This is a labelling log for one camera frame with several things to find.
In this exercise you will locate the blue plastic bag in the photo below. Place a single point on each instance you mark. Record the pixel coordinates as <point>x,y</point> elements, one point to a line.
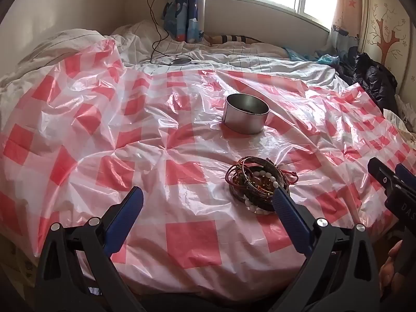
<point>328,60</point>

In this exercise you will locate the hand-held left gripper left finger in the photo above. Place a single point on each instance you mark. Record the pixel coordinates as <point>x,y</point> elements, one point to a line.
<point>126,214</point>

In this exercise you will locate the wardrobe with tree decoration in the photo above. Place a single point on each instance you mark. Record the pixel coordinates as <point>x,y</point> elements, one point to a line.
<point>386,22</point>

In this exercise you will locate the round grey charging pad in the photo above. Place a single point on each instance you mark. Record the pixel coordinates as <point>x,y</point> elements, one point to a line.
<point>180,60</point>

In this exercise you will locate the person's right hand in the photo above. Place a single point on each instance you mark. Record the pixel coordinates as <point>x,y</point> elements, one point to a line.
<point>388,273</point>

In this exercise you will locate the white quilt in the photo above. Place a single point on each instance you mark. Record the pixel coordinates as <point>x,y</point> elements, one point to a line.
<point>136,35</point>

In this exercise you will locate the black jacket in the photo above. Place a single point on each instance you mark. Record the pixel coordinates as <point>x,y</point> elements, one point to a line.
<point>373,74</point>

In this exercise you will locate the striped pillow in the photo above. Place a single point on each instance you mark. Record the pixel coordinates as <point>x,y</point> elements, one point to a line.
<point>234,38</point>

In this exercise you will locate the round metal tin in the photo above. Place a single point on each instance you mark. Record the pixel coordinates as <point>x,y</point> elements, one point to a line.
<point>243,122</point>

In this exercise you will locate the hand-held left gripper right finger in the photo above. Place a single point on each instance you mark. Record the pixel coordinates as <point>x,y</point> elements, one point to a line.
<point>289,214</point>

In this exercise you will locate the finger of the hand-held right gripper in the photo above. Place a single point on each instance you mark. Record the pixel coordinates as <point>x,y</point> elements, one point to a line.
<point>380,174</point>
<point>406,174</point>

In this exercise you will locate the red white checkered plastic sheet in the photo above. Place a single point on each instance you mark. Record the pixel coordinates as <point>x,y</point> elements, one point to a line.
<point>182,175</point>

